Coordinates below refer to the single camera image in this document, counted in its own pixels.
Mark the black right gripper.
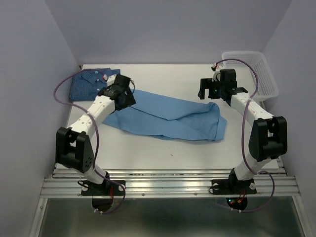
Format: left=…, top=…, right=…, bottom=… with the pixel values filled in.
left=197, top=78, right=225, bottom=100

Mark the light blue long sleeve shirt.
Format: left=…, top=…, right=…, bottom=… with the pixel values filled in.
left=103, top=90, right=227, bottom=142

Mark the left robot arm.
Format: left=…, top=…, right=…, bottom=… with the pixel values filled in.
left=55, top=75, right=136, bottom=196

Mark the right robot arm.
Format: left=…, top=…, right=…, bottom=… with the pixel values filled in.
left=198, top=69, right=287, bottom=195

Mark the blue plaid folded shirt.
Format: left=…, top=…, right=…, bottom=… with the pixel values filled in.
left=69, top=68, right=120, bottom=102

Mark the white plastic mesh basket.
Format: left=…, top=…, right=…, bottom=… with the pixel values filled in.
left=222, top=51, right=279, bottom=102

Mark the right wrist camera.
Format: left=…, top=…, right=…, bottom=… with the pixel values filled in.
left=211, top=64, right=224, bottom=81

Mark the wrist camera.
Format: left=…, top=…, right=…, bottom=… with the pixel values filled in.
left=103, top=74, right=117, bottom=86
left=211, top=64, right=224, bottom=81

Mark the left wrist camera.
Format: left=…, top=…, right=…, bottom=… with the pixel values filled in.
left=103, top=74, right=117, bottom=86

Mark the aluminium mounting rail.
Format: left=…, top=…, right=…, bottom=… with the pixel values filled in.
left=40, top=168, right=301, bottom=198

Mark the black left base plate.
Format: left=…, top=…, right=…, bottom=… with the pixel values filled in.
left=77, top=180, right=125, bottom=197

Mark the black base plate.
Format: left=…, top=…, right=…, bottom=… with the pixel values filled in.
left=209, top=179, right=257, bottom=196
left=77, top=180, right=125, bottom=197

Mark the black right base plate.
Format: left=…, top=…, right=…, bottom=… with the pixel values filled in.
left=209, top=179, right=257, bottom=196

